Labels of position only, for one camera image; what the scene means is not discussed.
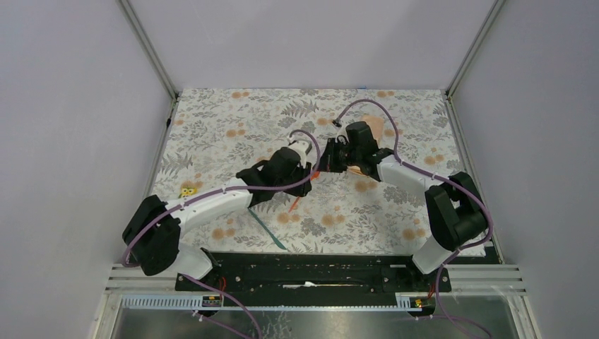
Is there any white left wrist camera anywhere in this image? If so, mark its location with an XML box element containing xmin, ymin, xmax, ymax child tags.
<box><xmin>287</xmin><ymin>140</ymin><xmax>312</xmax><ymax>168</ymax></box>

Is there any aluminium frame post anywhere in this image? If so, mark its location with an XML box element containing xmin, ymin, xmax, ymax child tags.
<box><xmin>445</xmin><ymin>0</ymin><xmax>506</xmax><ymax>100</ymax></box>
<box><xmin>117</xmin><ymin>0</ymin><xmax>179</xmax><ymax>101</ymax></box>

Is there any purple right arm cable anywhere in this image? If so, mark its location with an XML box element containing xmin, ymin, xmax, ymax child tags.
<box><xmin>331</xmin><ymin>98</ymin><xmax>494</xmax><ymax>339</ymax></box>

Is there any teal plastic knife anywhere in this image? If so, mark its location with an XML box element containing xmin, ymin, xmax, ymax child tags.
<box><xmin>248</xmin><ymin>208</ymin><xmax>287</xmax><ymax>251</ymax></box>

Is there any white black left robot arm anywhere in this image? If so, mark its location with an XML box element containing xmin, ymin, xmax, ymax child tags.
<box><xmin>122</xmin><ymin>141</ymin><xmax>312</xmax><ymax>290</ymax></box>

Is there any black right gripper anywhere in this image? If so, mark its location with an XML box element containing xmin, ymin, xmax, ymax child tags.
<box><xmin>313</xmin><ymin>138</ymin><xmax>361</xmax><ymax>174</ymax></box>

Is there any floral patterned tablecloth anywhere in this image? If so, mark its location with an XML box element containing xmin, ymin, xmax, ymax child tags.
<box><xmin>152</xmin><ymin>89</ymin><xmax>463</xmax><ymax>255</ymax></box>

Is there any right aluminium frame post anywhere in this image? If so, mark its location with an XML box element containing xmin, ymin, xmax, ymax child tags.
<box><xmin>445</xmin><ymin>0</ymin><xmax>506</xmax><ymax>100</ymax></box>

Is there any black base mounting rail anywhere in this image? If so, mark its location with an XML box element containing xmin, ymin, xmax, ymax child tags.
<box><xmin>129</xmin><ymin>250</ymin><xmax>498</xmax><ymax>308</ymax></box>

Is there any left aluminium frame post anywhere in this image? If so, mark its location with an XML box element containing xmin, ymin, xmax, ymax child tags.
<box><xmin>117</xmin><ymin>0</ymin><xmax>179</xmax><ymax>101</ymax></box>

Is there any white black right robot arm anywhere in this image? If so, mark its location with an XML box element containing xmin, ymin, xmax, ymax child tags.
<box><xmin>319</xmin><ymin>121</ymin><xmax>490</xmax><ymax>291</ymax></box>

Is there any orange plastic fork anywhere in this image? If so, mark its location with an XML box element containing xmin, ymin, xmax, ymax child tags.
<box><xmin>288</xmin><ymin>171</ymin><xmax>320</xmax><ymax>213</ymax></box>

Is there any orange cloth napkin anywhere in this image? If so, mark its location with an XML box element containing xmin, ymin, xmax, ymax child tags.
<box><xmin>348</xmin><ymin>114</ymin><xmax>385</xmax><ymax>177</ymax></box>

